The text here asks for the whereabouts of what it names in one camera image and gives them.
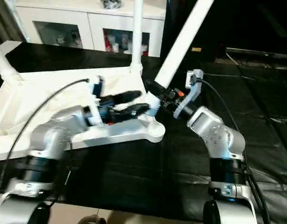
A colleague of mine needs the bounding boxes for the white plastic table leg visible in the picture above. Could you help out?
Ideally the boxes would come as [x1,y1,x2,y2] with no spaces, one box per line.
[130,0,145,76]
[0,41,24,84]
[147,0,215,117]

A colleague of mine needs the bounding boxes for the white plastic table top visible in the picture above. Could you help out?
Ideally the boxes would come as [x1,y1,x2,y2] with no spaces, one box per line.
[0,65,165,162]

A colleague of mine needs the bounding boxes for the black work mat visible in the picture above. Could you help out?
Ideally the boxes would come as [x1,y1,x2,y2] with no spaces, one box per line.
[0,42,287,224]

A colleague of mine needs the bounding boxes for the white glass-door cabinet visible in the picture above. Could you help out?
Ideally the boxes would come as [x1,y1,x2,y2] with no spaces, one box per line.
[15,0,166,58]

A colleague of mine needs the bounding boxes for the crumpled silver object on cabinet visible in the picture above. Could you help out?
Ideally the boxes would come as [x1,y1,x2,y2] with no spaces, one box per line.
[101,0,123,10]

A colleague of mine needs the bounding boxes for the black metal bar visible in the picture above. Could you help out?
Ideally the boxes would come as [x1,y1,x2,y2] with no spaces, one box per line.
[225,47,287,57]

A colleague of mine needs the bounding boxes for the dark left robot foot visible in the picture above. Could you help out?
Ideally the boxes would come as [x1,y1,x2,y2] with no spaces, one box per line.
[78,216,103,224]

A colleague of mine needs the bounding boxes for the dark grey curtain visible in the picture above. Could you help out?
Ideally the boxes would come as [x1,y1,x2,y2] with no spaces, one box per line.
[0,0,24,43]

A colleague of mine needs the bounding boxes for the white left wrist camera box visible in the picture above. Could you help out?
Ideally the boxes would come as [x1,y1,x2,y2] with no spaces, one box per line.
[88,76,105,110]

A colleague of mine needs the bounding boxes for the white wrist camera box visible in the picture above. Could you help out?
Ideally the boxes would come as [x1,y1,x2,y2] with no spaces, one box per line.
[174,69,205,120]
[88,76,105,110]

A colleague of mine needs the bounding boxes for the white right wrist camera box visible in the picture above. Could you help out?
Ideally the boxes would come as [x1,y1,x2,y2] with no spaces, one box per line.
[174,69,205,120]

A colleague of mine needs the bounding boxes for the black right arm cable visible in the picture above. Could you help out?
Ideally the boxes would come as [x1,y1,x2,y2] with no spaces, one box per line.
[194,78,271,224]

